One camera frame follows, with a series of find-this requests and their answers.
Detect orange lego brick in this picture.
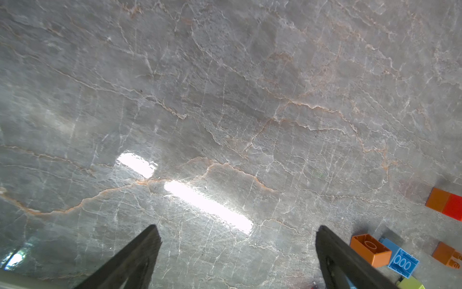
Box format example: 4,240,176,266
425,187,451,213
432,242,462,269
350,234,392,268

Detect red lego brick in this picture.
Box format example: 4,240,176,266
442,194,462,221

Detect lime green lego brick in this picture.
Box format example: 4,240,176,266
396,276,425,289

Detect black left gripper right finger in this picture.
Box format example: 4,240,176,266
315,225,398,289

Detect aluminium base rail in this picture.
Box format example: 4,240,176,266
1,279,63,289

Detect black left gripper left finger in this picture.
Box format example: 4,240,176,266
77,225,162,289

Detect light blue long lego brick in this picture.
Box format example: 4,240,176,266
380,238,419,279

